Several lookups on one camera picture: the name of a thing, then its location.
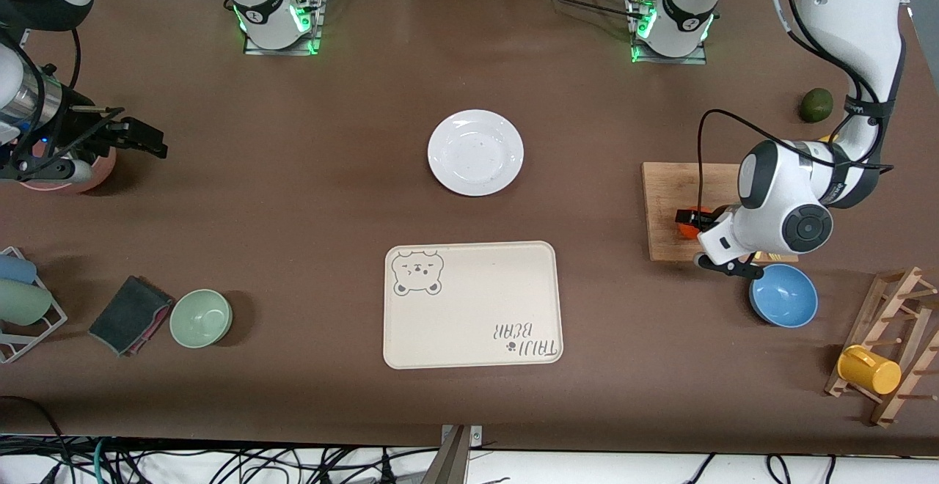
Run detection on pale green bowl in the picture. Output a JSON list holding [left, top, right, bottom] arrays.
[[169, 289, 233, 349]]

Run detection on pale green cup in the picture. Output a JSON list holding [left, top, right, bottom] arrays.
[[0, 279, 54, 326]]

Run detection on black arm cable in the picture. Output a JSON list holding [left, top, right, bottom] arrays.
[[67, 28, 83, 95], [695, 0, 894, 213]]

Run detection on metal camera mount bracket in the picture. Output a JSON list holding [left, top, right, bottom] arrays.
[[422, 424, 485, 484]]

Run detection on white round plate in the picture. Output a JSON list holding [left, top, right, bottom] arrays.
[[428, 109, 525, 197]]

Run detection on pink folded cloth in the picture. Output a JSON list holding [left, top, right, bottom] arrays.
[[121, 299, 175, 357]]

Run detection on wooden mug rack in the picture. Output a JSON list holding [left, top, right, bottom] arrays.
[[825, 267, 939, 427]]

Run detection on dark grey folded cloth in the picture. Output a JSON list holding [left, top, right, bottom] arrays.
[[88, 275, 175, 357]]

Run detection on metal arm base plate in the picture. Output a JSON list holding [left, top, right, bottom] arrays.
[[627, 0, 709, 65], [244, 0, 324, 56]]

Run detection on yellow mug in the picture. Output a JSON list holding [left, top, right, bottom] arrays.
[[837, 345, 902, 395]]

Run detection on green avocado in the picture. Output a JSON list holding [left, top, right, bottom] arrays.
[[799, 88, 836, 124]]

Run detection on orange fruit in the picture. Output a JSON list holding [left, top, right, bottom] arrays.
[[676, 205, 734, 241]]

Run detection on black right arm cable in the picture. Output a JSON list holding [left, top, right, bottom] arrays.
[[67, 28, 83, 95]]

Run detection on blue bowl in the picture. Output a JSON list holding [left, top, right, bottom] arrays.
[[749, 263, 819, 329]]

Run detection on cream bear print tray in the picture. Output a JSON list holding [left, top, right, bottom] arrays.
[[383, 241, 564, 370]]

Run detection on pale blue cup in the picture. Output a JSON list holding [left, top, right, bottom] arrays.
[[0, 253, 38, 285]]

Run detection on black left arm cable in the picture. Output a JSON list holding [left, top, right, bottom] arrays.
[[695, 0, 894, 213]]

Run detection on green cable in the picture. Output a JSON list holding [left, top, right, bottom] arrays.
[[92, 436, 112, 484]]

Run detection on pink bowl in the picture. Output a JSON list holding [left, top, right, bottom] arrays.
[[18, 145, 118, 194]]

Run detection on wooden cutting board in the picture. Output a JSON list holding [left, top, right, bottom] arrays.
[[642, 162, 800, 263]]

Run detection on white wire cup rack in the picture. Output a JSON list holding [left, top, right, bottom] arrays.
[[0, 246, 68, 364]]

